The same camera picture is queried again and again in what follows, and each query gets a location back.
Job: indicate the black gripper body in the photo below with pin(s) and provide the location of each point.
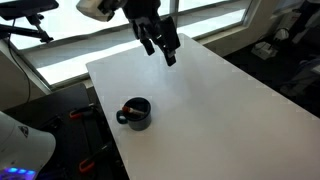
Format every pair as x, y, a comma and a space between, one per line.
141, 10

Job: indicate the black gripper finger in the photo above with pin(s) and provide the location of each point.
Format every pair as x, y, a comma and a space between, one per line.
169, 43
148, 45

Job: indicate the red marker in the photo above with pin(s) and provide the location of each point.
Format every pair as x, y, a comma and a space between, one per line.
132, 111

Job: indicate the dark blue mug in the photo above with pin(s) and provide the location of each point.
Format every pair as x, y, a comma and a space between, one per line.
140, 116

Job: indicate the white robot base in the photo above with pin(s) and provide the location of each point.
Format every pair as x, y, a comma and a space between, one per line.
23, 146

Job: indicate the white device on floor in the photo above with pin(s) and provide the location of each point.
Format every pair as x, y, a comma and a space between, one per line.
264, 50

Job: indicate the black side table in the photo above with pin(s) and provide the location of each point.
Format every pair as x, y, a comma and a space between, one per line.
66, 140

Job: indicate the grey chair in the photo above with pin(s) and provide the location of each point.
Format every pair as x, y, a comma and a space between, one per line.
301, 78

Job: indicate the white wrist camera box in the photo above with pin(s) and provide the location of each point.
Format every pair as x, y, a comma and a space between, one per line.
95, 8

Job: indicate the black camera on stand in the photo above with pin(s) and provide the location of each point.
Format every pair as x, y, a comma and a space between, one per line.
26, 7

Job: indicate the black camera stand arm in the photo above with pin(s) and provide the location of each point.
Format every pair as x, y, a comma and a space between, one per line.
26, 30

